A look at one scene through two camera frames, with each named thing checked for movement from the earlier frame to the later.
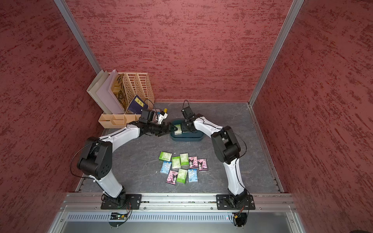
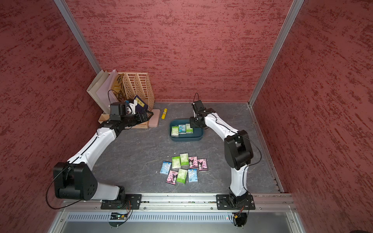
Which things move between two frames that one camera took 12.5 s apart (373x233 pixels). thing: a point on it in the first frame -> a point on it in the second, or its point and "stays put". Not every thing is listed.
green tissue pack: [184, 158] stays put
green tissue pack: [165, 156] -> [175, 131]
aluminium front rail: [74, 203] stays put
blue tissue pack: [165, 167] stays put
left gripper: [164, 130] -> [145, 112]
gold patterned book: [119, 91] stays put
